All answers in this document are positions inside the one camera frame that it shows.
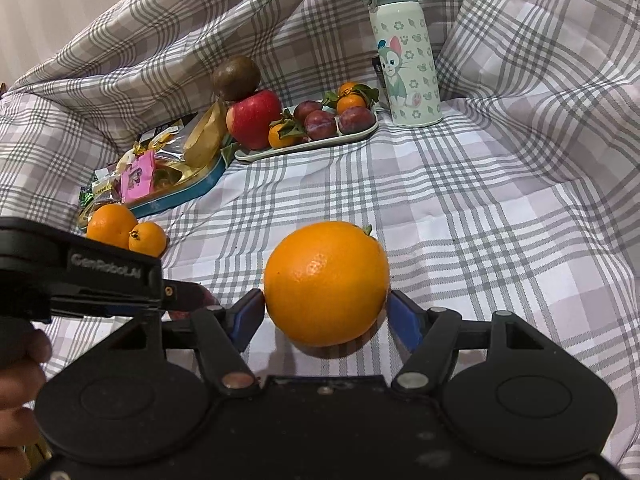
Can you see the brown paper pouch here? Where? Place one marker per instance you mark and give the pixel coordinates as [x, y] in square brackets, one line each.
[205, 135]

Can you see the large necked orange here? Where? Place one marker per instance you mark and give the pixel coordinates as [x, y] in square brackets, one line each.
[325, 285]

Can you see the pink snack packet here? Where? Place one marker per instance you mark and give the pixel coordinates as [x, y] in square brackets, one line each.
[136, 177]

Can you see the pile of assorted snack wrappers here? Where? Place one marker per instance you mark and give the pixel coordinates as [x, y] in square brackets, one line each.
[107, 187]

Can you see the small dark jar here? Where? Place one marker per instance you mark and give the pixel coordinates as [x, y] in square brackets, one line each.
[379, 82]

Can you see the white cartoon cat bottle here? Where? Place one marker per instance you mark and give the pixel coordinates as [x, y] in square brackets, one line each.
[407, 60]

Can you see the red apple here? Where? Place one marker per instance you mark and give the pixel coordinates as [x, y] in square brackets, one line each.
[252, 120]

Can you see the dark brown round fruit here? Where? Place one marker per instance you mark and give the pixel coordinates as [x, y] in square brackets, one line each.
[236, 78]

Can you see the blue snack tin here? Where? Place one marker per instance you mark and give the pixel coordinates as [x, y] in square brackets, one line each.
[185, 190]

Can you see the white rectangular plate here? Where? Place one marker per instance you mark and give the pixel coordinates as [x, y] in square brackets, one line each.
[320, 144]

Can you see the small mandarin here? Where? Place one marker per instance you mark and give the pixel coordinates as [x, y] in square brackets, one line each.
[350, 89]
[148, 240]
[351, 104]

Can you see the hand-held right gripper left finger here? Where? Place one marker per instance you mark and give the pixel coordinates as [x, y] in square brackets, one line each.
[250, 316]

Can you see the large round orange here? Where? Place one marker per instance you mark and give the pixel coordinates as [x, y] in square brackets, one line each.
[110, 225]

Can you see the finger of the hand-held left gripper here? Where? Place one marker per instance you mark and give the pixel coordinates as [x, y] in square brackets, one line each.
[180, 295]

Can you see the leafy mandarin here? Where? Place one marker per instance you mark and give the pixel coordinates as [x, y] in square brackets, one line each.
[280, 137]

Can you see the person's left hand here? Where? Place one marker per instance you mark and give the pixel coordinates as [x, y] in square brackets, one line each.
[20, 400]

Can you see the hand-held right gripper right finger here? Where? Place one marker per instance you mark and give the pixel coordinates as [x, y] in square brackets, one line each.
[402, 322]

